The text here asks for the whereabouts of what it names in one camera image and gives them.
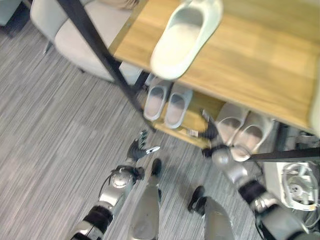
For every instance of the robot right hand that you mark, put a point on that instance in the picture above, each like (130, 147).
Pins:
(212, 135)

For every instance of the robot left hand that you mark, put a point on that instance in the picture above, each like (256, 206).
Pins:
(137, 150)

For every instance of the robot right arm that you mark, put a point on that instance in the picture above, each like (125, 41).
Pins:
(252, 190)

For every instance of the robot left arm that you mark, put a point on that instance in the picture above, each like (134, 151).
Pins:
(110, 195)

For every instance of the black equipment behind rack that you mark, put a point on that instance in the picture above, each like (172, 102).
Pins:
(307, 141)

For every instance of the beige slipper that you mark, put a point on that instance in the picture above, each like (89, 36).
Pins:
(228, 125)
(248, 140)

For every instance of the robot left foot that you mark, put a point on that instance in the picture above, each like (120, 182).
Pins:
(156, 167)

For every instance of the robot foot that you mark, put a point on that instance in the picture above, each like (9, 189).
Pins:
(156, 167)
(196, 200)

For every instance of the grey blue slipper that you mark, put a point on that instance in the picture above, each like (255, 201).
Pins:
(154, 103)
(177, 110)

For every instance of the robot left leg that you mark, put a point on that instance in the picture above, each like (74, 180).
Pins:
(146, 210)

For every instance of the robot leg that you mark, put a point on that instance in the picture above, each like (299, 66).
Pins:
(217, 220)
(146, 210)

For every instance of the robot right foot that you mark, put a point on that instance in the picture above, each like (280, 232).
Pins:
(196, 200)

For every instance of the wooden shelf board, large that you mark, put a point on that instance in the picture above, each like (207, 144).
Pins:
(250, 60)

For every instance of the robot right leg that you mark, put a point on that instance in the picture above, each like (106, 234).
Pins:
(217, 220)

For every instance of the white box appliance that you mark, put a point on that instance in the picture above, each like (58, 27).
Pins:
(292, 186)

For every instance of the pale green slipper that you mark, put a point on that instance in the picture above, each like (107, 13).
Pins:
(182, 40)

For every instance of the pale cream slipper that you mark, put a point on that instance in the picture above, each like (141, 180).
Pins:
(315, 117)

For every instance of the beige upholstered sofa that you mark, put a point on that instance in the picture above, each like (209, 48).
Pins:
(75, 40)

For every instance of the pink beige cushion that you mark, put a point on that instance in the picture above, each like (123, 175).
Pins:
(117, 3)

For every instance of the dark grey furniture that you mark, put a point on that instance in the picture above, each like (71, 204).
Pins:
(11, 12)

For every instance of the black metal rack frame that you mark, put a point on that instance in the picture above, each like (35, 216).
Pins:
(100, 50)

